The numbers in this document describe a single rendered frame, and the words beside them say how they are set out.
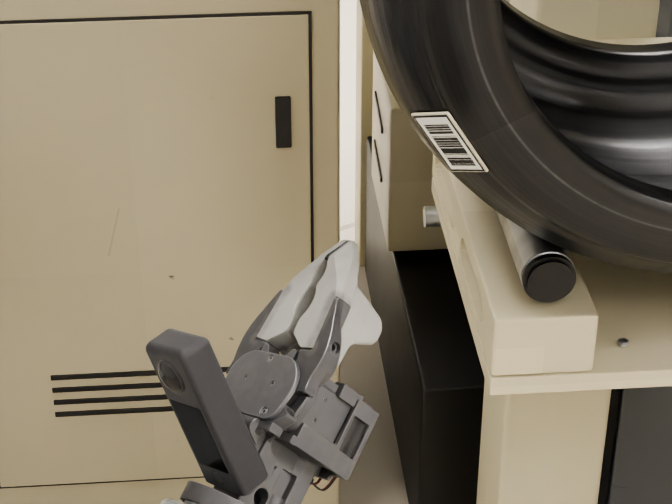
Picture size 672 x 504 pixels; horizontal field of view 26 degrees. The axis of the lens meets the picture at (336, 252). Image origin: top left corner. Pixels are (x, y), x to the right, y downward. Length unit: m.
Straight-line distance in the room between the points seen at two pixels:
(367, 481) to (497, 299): 1.16
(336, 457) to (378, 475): 1.38
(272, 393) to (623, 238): 0.33
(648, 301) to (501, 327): 0.20
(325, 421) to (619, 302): 0.44
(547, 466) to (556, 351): 0.59
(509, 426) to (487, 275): 0.52
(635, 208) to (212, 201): 0.93
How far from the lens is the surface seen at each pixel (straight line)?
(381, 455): 2.42
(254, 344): 1.02
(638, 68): 1.41
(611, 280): 1.39
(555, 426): 1.78
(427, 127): 1.10
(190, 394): 0.94
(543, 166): 1.10
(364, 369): 2.61
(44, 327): 2.08
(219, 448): 0.95
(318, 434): 0.99
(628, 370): 1.27
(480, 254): 1.30
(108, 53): 1.86
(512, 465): 1.80
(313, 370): 0.96
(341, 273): 1.00
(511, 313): 1.22
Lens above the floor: 1.54
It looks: 32 degrees down
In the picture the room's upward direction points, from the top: straight up
